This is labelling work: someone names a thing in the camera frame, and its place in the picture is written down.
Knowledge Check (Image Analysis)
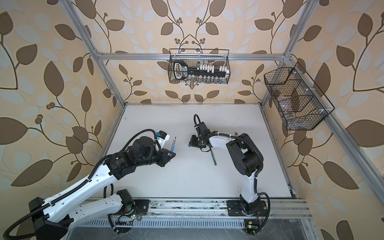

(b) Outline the wire basket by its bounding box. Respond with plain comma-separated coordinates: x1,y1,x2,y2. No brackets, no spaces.
264,63,335,131
168,48,231,85

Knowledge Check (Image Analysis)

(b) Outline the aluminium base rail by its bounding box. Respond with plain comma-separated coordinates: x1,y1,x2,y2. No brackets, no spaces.
64,197,313,229

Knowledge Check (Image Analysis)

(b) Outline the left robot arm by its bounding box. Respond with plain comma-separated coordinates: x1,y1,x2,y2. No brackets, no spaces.
3,129,176,240

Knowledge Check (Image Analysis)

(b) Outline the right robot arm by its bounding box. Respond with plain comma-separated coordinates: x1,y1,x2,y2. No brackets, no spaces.
189,114,271,236

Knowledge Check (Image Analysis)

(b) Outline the right wire basket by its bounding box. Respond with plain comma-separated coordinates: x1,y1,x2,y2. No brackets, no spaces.
264,63,335,131

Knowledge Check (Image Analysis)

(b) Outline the black tool in basket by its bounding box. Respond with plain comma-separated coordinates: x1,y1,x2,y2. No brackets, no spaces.
168,60,231,80

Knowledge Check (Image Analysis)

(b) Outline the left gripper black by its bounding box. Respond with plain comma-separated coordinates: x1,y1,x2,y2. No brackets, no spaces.
135,146,178,168

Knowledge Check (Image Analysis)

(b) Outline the blue pen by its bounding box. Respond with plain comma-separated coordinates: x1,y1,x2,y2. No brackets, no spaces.
171,137,177,152

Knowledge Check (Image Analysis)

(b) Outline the back wire basket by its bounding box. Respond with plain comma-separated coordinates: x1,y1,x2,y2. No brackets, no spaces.
168,48,231,85

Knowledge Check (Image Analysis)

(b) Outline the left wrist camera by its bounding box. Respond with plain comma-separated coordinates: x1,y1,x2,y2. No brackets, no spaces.
157,131,170,149

